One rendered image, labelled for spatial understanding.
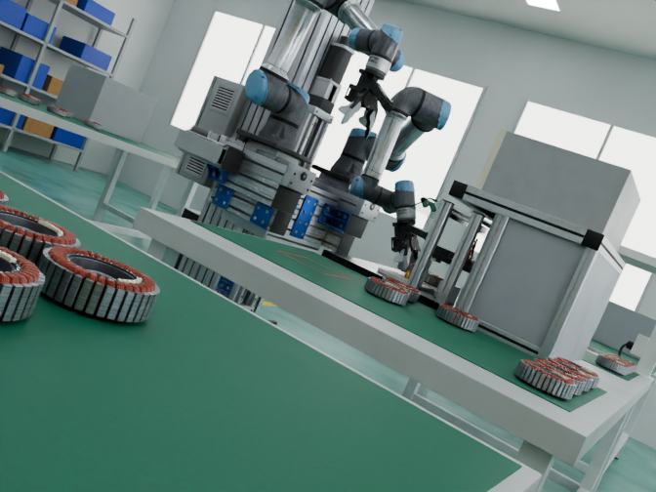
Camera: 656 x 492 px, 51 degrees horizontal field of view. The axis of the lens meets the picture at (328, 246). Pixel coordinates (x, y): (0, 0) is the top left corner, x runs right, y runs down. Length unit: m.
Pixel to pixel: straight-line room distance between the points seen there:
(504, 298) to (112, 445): 1.61
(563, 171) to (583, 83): 5.27
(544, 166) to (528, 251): 0.28
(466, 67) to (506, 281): 5.84
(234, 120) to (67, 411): 2.63
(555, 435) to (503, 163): 1.13
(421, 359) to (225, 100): 2.07
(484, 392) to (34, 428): 0.85
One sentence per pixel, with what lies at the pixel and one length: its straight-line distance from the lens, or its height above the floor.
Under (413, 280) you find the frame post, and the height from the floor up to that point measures 0.80.
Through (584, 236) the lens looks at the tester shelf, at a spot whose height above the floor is 1.09.
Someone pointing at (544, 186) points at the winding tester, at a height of 1.20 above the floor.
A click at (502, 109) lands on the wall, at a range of 7.40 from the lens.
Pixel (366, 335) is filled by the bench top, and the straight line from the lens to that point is 1.23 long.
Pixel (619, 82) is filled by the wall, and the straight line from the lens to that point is 7.28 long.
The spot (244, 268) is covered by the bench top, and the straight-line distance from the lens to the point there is 1.37.
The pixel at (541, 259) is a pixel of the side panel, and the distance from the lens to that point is 1.93.
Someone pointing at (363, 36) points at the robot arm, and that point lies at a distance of 2.31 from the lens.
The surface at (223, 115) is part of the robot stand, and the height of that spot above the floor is 1.07.
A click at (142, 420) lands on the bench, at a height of 0.75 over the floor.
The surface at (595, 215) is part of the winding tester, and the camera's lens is 2.03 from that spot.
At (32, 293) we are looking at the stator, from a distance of 0.56.
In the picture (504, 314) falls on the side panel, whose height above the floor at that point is 0.82.
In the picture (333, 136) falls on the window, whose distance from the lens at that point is 8.04.
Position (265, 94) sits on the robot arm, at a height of 1.18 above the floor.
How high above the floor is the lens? 0.93
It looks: 4 degrees down
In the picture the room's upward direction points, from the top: 23 degrees clockwise
